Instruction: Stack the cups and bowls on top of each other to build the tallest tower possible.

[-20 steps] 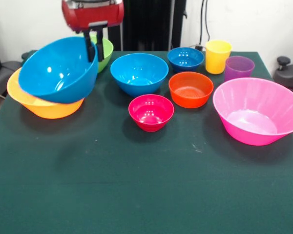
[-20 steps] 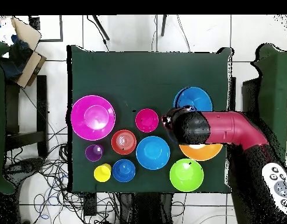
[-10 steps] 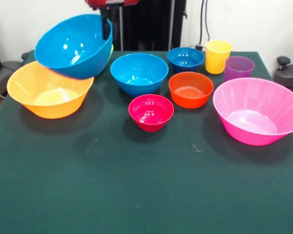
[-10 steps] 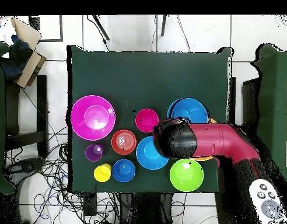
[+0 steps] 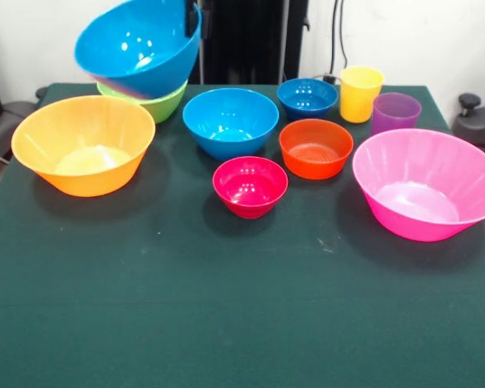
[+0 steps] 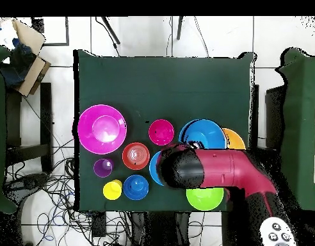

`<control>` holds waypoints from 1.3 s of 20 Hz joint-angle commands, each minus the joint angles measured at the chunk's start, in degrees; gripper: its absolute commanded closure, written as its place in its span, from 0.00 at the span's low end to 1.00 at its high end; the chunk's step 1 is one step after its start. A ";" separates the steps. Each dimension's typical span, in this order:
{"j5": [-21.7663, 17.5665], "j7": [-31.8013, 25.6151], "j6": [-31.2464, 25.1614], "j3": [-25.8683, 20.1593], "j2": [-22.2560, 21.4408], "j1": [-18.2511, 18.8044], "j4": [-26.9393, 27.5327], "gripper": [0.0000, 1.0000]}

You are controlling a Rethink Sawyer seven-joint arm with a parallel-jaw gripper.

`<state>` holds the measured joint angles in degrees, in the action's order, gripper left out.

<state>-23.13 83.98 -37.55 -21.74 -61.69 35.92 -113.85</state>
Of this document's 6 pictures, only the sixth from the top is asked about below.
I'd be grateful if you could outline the light blue bowl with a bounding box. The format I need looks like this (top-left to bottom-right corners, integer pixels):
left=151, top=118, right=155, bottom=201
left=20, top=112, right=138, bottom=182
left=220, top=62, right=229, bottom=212
left=149, top=150, right=165, bottom=186
left=178, top=118, right=228, bottom=151

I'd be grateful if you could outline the small crimson bowl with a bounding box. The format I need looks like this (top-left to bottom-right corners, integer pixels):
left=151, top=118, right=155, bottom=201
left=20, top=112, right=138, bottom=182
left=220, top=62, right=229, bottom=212
left=147, top=119, right=175, bottom=146

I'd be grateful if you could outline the small red-orange bowl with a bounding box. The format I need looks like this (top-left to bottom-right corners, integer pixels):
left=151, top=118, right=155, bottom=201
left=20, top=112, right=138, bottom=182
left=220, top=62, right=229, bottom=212
left=121, top=142, right=151, bottom=171

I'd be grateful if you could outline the dark green table cloth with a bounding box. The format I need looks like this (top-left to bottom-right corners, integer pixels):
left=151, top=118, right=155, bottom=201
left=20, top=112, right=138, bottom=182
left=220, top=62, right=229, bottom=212
left=73, top=49, right=257, bottom=213

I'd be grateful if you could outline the small dark blue bowl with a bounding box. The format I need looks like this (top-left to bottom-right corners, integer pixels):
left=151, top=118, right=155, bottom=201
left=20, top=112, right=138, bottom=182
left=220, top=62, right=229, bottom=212
left=122, top=174, right=150, bottom=201

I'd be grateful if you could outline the large pink bowl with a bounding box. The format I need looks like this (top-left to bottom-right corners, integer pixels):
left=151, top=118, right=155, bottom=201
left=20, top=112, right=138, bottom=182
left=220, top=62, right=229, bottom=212
left=77, top=104, right=128, bottom=156

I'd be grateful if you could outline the purple cup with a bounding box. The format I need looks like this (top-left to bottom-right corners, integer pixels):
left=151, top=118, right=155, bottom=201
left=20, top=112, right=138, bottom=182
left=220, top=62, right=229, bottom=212
left=93, top=158, right=115, bottom=178

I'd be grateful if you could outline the yellow cup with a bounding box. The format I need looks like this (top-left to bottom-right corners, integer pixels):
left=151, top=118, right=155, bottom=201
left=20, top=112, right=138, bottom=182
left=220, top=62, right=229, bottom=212
left=102, top=179, right=123, bottom=201

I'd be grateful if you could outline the large orange bowl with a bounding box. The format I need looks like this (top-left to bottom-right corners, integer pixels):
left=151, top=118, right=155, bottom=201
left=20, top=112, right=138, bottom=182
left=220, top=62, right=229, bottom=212
left=221, top=127, right=247, bottom=151

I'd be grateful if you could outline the green bowl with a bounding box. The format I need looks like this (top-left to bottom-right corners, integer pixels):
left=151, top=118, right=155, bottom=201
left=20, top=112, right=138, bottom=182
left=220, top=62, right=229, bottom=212
left=186, top=187, right=225, bottom=211

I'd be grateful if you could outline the black power brick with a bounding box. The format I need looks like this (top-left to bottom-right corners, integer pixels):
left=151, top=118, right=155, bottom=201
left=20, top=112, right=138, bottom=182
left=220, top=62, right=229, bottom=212
left=92, top=211, right=107, bottom=238

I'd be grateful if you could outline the black tripod leg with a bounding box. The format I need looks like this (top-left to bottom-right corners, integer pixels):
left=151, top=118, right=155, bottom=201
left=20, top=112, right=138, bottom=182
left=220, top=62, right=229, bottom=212
left=176, top=16, right=184, bottom=40
left=101, top=16, right=121, bottom=45

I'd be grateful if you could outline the grey base with black knob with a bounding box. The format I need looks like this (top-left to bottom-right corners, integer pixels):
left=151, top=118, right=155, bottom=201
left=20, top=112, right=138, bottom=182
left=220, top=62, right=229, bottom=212
left=8, top=172, right=49, bottom=197

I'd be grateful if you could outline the cardboard box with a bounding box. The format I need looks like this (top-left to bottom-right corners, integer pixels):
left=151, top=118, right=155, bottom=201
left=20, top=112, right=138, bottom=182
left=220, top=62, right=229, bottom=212
left=0, top=18, right=52, bottom=98

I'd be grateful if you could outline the dark blue cloth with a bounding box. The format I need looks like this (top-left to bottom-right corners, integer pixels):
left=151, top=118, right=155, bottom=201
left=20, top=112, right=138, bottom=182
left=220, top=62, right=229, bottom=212
left=0, top=38, right=36, bottom=88

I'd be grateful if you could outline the tangle of cables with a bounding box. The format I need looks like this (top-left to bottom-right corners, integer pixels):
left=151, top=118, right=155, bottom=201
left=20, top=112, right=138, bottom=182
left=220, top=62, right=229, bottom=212
left=6, top=138, right=133, bottom=246

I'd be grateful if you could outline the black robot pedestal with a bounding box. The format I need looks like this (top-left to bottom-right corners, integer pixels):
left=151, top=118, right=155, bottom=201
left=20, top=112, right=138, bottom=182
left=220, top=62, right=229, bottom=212
left=130, top=211, right=191, bottom=246

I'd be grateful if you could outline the black rectangular frame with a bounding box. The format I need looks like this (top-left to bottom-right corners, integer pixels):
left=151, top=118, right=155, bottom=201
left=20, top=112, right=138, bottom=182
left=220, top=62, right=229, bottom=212
left=31, top=16, right=70, bottom=47

